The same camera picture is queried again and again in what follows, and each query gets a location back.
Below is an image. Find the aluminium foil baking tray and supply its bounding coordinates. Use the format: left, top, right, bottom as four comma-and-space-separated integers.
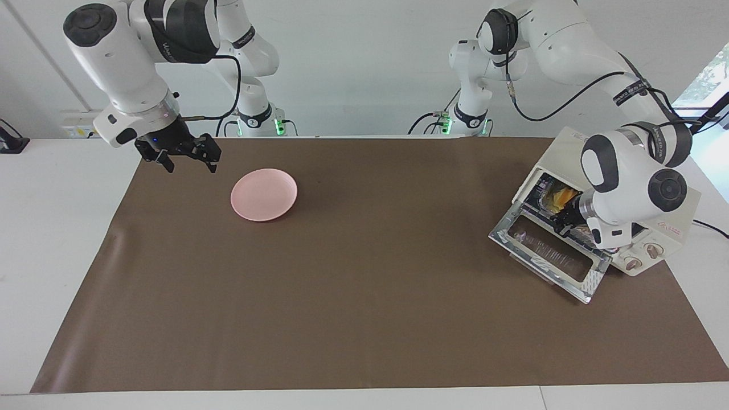
534, 178, 579, 216

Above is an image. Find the pink round plate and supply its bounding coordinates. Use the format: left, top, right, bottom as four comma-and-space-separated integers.
231, 168, 298, 222

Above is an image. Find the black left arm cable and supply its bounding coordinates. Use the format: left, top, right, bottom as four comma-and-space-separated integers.
504, 54, 704, 127

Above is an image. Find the black oven power cable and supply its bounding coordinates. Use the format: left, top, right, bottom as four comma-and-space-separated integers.
692, 219, 729, 240

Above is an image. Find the yellow sliced bread loaf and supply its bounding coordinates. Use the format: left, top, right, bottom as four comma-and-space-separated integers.
548, 187, 577, 209

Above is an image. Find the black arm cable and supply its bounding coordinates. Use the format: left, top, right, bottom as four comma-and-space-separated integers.
504, 54, 704, 127
182, 54, 242, 121

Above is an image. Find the cream toaster oven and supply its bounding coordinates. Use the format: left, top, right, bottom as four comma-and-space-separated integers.
513, 126, 702, 278

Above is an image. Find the black desk clamp mount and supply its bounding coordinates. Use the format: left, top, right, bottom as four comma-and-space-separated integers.
0, 118, 30, 154

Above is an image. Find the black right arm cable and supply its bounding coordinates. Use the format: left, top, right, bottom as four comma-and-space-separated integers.
182, 54, 242, 121

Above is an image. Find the black left base cable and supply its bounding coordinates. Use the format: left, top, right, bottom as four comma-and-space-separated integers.
407, 85, 463, 136

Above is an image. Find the white wall socket box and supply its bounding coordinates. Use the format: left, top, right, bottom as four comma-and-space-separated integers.
60, 110, 112, 139

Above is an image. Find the window with green view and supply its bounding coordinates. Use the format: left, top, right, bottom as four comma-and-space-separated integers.
669, 43, 729, 123

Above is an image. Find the glass oven door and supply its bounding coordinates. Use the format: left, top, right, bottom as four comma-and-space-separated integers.
489, 200, 613, 304

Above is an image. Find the brown table mat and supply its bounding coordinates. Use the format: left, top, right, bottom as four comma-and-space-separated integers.
30, 137, 729, 393

